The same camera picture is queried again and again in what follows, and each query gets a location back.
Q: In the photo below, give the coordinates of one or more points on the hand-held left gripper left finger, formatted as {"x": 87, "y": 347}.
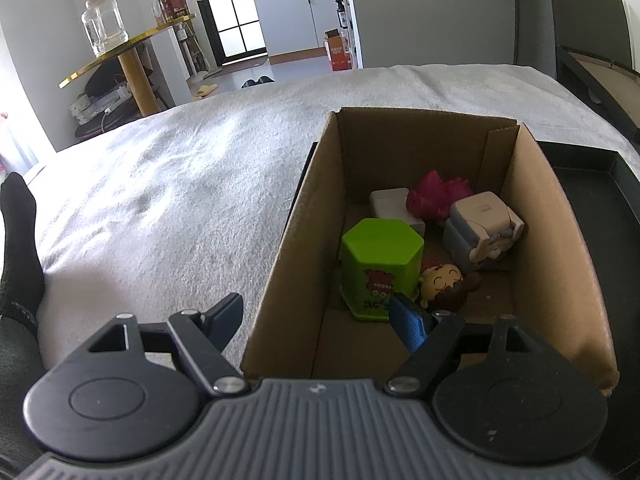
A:
{"x": 227, "y": 317}

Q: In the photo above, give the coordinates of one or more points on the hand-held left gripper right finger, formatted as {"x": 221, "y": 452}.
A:
{"x": 407, "y": 325}

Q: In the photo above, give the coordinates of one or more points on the brown haired doll figure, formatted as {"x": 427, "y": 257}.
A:
{"x": 447, "y": 285}

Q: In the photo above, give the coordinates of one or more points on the green hexagonal toy box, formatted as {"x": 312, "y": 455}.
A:
{"x": 380, "y": 250}

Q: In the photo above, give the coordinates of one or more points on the white power adapter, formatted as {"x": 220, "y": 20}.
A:
{"x": 392, "y": 205}

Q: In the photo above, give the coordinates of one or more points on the brown cardboard box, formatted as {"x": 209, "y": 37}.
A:
{"x": 545, "y": 240}

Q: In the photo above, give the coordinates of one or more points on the white grey robot toy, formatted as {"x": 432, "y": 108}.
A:
{"x": 480, "y": 225}

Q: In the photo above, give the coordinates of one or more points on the pink plush toy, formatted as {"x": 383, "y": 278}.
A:
{"x": 435, "y": 197}

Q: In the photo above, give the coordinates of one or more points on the person's leg in black sock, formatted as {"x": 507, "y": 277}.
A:
{"x": 17, "y": 260}

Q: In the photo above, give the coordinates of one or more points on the yellow slipper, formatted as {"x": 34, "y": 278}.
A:
{"x": 210, "y": 87}
{"x": 200, "y": 92}

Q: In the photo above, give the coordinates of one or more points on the black tray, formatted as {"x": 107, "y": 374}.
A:
{"x": 600, "y": 200}

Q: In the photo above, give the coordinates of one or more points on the black slipper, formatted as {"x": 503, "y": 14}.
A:
{"x": 265, "y": 80}
{"x": 249, "y": 83}

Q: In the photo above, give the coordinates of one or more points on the white power strip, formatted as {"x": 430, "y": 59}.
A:
{"x": 97, "y": 105}

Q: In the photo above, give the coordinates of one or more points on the gold round table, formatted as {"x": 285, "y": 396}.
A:
{"x": 137, "y": 80}

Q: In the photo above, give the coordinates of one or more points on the orange cardboard box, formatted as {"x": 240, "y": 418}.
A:
{"x": 338, "y": 52}

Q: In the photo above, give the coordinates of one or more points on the white kitchen cabinet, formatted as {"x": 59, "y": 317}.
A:
{"x": 290, "y": 20}

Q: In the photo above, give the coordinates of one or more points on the dark spray bottle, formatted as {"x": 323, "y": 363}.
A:
{"x": 342, "y": 15}

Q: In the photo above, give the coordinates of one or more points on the clear glass jar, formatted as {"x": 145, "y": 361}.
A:
{"x": 104, "y": 25}

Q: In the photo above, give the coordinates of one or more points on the black framed brown board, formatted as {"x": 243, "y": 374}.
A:
{"x": 610, "y": 80}

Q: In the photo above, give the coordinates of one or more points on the red canister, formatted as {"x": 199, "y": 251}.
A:
{"x": 172, "y": 2}

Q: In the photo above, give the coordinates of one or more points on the dark grey headboard panel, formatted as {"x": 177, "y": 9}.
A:
{"x": 590, "y": 15}

